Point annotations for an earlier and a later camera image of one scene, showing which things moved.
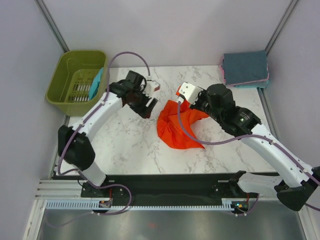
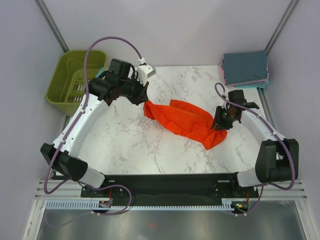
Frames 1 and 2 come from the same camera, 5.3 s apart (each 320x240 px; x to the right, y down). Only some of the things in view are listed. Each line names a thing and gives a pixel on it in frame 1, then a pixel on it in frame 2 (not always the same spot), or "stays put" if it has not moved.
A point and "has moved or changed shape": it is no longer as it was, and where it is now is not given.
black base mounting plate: x=182 y=187 stays put
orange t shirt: x=169 y=129 has moved or changed shape
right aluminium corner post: x=291 y=6 stays put
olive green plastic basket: x=78 y=81 stays put
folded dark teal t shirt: x=241 y=67 stays put
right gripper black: x=196 y=105 to x=218 y=124
